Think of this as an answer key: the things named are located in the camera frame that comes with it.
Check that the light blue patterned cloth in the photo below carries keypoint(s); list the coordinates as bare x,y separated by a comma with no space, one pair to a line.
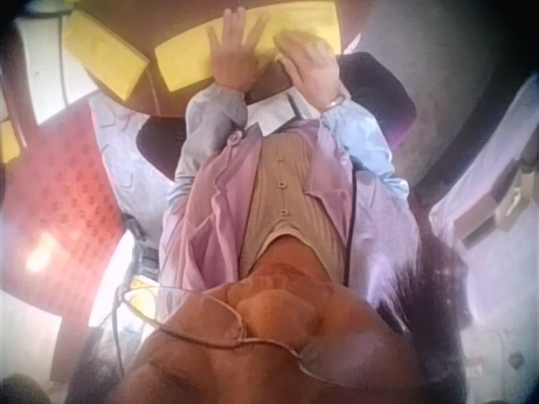
122,139

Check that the red perforated plastic chair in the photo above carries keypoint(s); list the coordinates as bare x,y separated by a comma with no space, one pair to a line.
59,202

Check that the dark purple cushion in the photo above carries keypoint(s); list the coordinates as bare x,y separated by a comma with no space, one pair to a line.
379,92

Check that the large yellow cloth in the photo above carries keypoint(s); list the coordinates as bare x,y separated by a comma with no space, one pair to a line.
189,54

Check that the beige box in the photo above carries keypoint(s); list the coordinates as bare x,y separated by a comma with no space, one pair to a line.
480,223

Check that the person's left hand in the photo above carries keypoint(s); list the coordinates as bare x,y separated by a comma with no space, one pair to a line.
236,63

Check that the folded yellow cloth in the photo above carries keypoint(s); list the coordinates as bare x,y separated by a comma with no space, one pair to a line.
105,54

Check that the white box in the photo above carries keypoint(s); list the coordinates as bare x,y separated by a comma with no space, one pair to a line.
48,63

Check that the silver wrist watch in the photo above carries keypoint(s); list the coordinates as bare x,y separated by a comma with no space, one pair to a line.
337,101

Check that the small yellow cloth piece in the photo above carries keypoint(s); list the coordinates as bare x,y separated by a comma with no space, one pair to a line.
8,143

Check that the person's right hand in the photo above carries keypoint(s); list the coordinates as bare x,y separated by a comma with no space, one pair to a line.
311,69

